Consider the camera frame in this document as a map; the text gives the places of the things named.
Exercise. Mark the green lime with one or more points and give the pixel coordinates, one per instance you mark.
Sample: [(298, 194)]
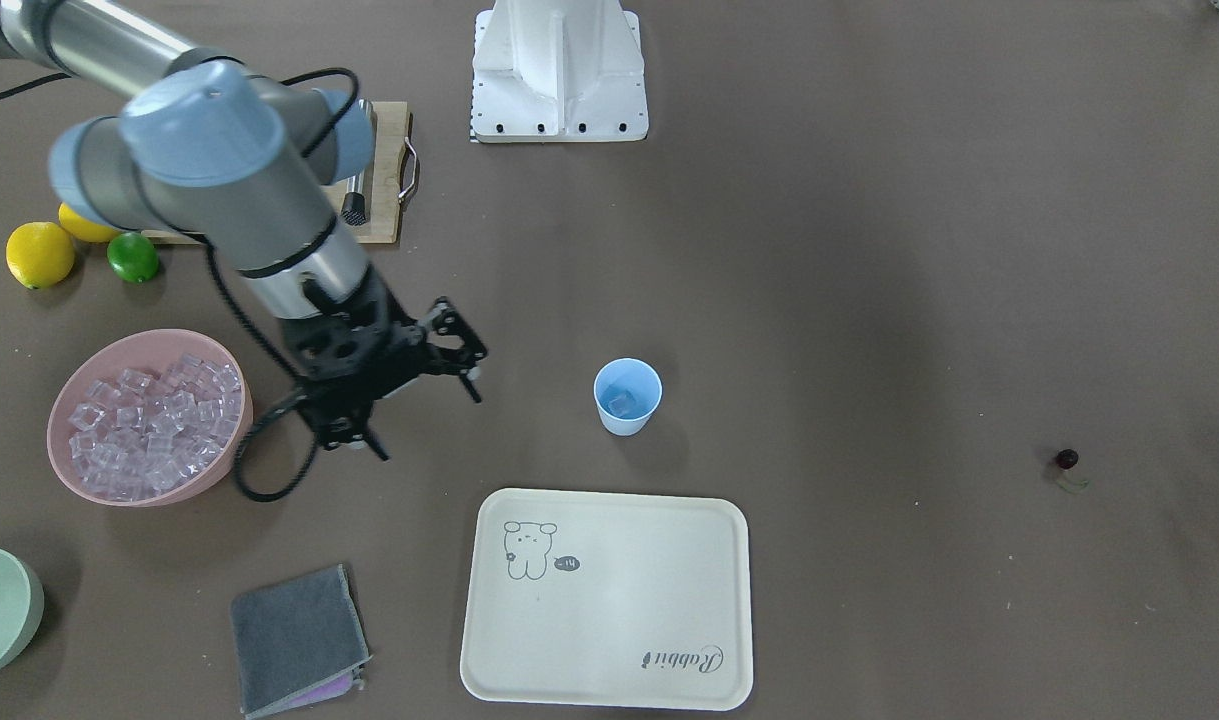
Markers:
[(133, 257)]

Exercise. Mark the wooden cutting board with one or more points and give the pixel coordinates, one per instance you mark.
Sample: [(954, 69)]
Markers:
[(392, 176)]

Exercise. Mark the grey folded cloth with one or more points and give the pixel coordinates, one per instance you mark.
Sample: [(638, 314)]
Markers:
[(298, 643)]

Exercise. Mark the steel muddler black tip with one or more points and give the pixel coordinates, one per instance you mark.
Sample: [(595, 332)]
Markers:
[(354, 207)]

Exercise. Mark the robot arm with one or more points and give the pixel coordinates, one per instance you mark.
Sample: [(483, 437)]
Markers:
[(209, 149)]

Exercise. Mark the pink bowl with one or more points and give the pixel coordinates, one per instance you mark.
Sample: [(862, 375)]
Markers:
[(153, 351)]

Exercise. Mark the cream rabbit tray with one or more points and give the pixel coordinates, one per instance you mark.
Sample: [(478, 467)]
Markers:
[(605, 599)]

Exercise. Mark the clear ice cubes pile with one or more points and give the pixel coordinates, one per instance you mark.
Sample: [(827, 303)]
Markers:
[(142, 434)]

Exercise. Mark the blue plastic cup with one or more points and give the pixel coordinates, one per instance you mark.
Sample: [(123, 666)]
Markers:
[(626, 391)]

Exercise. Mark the whole lemon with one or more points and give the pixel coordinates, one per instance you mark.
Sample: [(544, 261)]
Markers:
[(83, 229), (40, 254)]

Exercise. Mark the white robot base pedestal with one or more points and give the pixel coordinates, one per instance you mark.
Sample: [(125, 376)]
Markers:
[(558, 72)]

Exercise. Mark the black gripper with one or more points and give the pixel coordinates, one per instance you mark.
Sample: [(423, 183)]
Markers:
[(386, 318)]

